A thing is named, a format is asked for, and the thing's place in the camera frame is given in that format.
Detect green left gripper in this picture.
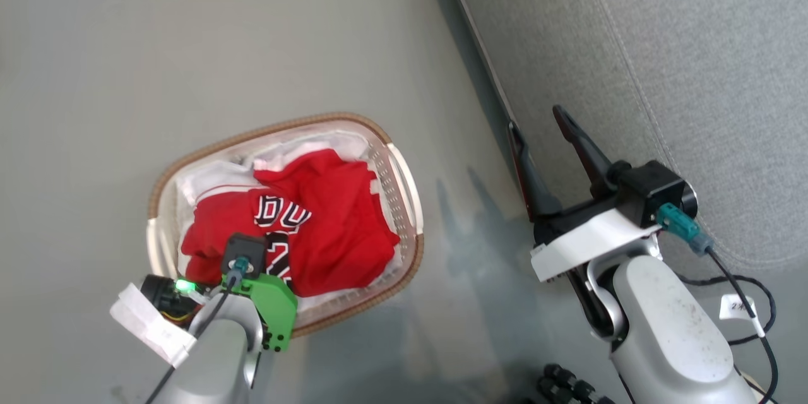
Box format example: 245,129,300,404
221,271,299,353

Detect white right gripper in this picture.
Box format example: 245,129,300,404
508,105,663,283

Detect red basketball jersey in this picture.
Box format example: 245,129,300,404
179,148,402,299

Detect white basket liner cloth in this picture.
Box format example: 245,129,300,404
175,131,405,313

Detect beige plastic laundry basket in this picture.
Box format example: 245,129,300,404
146,112,425,338

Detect grey fabric sofa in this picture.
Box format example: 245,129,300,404
441,0,808,275

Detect black left camera cable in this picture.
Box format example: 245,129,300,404
144,270,244,404

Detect black camera cable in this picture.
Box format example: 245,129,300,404
677,245,780,404
144,270,244,404

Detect teal right camera connector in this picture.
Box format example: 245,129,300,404
655,203,715,257

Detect black ribbed base hoses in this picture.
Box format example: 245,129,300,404
535,363,617,404

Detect white cable tag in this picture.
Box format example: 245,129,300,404
718,294,766,336

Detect black right camera cable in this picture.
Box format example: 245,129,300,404
677,245,780,404

